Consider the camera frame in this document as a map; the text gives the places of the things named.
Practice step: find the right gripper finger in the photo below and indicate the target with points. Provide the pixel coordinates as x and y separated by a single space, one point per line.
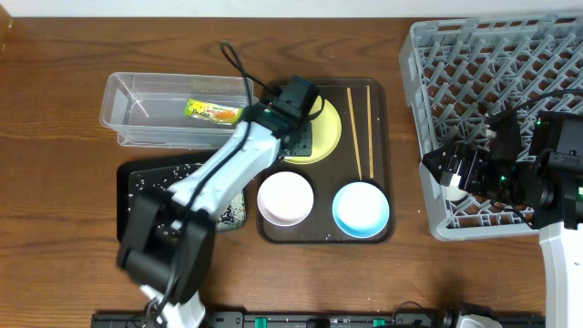
453 157
455 180

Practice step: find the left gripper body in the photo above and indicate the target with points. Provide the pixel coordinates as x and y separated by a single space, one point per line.
300 142

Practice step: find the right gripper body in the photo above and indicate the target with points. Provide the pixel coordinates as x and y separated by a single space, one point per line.
458 165

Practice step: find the white cup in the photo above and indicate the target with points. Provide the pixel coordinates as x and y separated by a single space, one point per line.
454 193

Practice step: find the yellow plate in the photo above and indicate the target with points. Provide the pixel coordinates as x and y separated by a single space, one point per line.
326 132

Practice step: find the pink bowl with rice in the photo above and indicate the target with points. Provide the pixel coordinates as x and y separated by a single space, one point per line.
285 199

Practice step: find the wooden chopstick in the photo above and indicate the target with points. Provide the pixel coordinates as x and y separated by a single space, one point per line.
354 133
370 131

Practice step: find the light blue bowl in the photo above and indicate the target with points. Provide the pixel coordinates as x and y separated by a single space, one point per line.
360 210

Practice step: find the green snack wrapper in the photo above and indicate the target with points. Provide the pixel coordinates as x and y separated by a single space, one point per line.
216 113

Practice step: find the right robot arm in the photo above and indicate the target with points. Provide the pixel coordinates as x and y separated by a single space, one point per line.
551 186

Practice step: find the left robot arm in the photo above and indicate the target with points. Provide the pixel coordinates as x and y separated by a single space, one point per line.
167 243

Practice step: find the grey dishwasher rack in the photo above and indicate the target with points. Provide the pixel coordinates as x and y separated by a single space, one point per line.
456 72

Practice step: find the black waste tray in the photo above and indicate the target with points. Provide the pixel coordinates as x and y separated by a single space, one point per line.
136 182

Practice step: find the dark brown serving tray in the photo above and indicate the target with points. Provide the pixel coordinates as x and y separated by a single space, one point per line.
328 175

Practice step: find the clear plastic bin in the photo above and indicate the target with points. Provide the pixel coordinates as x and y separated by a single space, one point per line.
148 109

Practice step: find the spilled rice pile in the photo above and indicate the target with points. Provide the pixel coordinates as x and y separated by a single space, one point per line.
228 214

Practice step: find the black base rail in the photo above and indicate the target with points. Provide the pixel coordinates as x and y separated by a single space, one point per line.
241 320

